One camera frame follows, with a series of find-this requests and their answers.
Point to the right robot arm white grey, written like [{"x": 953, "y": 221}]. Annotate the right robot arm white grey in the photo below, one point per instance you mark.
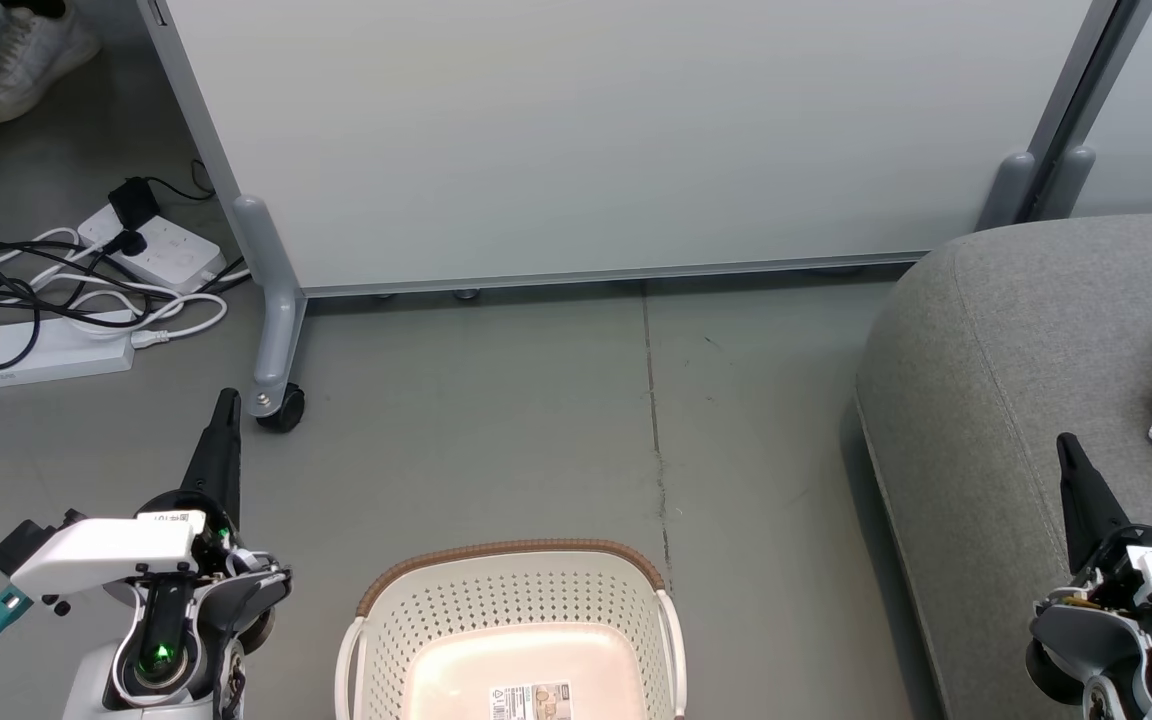
[{"x": 1116, "y": 650}]

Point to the white paper label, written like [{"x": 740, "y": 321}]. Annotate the white paper label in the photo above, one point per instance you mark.
[{"x": 531, "y": 702}]

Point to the grey fabric sofa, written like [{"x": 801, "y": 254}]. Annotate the grey fabric sofa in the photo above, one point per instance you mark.
[{"x": 986, "y": 420}]

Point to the white sneaker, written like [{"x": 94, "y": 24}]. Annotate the white sneaker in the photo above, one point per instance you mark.
[{"x": 26, "y": 65}]

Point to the large white partition panel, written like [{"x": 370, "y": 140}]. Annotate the large white partition panel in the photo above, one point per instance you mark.
[{"x": 586, "y": 130}]

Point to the black power adapter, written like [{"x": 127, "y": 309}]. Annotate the black power adapter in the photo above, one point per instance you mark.
[{"x": 134, "y": 203}]

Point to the white power strip with sockets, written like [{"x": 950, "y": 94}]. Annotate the white power strip with sockets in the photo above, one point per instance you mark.
[{"x": 171, "y": 252}]

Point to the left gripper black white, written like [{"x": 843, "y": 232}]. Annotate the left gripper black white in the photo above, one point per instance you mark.
[{"x": 106, "y": 555}]

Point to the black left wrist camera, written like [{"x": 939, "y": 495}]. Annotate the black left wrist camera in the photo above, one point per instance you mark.
[{"x": 21, "y": 540}]

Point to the black plug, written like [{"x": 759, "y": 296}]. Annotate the black plug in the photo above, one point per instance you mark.
[{"x": 126, "y": 243}]

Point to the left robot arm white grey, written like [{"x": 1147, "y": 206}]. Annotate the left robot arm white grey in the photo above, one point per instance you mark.
[{"x": 166, "y": 650}]

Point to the white perforated laundry basket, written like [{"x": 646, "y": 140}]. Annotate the white perforated laundry basket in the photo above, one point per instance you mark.
[{"x": 496, "y": 610}]

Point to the black trouser leg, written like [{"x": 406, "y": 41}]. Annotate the black trouser leg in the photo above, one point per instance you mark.
[{"x": 6, "y": 5}]

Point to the black caster wheel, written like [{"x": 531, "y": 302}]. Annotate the black caster wheel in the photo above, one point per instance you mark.
[{"x": 284, "y": 410}]

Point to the grey partition leg with caster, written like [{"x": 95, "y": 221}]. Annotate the grey partition leg with caster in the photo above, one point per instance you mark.
[{"x": 274, "y": 300}]

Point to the white flat power strip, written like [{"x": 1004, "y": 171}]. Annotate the white flat power strip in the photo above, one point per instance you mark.
[{"x": 56, "y": 355}]

